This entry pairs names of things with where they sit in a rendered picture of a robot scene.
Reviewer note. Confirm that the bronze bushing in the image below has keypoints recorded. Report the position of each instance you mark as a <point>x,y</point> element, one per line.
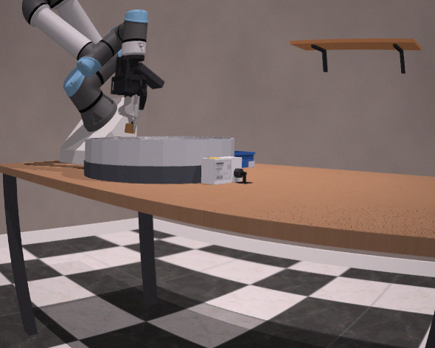
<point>129,128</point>

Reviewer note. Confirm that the blue open crate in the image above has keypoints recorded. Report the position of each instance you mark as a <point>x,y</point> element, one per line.
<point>247,158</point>

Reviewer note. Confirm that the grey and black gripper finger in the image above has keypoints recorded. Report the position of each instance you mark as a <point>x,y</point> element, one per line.
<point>127,101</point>
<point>136,106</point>

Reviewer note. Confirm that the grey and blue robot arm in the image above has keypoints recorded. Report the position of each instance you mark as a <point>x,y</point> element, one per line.
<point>74,32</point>

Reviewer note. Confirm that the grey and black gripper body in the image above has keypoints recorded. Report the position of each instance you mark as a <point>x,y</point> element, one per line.
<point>128,84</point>

